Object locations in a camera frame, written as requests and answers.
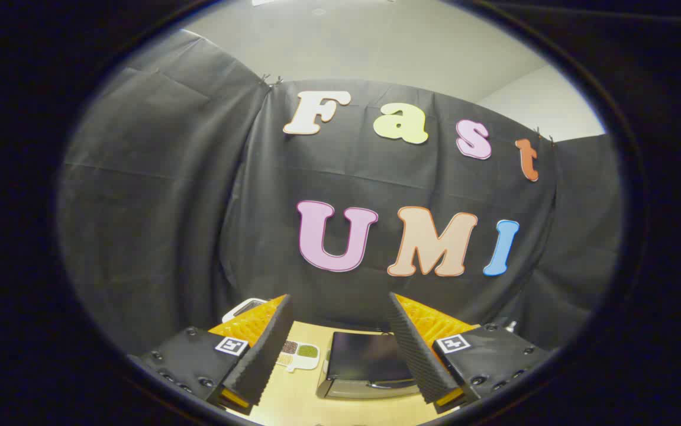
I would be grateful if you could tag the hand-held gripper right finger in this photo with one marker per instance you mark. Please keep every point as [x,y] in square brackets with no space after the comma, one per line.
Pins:
[414,355]

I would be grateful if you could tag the white bread toaster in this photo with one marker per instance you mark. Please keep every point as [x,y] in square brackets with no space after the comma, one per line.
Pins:
[244,306]

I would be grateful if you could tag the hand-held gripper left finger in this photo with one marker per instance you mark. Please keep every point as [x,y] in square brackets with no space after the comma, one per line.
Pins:
[263,355]

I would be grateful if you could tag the black toaster oven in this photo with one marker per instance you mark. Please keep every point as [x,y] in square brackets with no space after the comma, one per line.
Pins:
[364,361]

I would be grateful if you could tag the white divided grain dish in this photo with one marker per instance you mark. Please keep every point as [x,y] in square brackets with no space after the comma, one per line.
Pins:
[302,354]

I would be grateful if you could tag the black backdrop cloth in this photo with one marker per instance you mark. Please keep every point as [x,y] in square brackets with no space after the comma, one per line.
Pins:
[186,207]

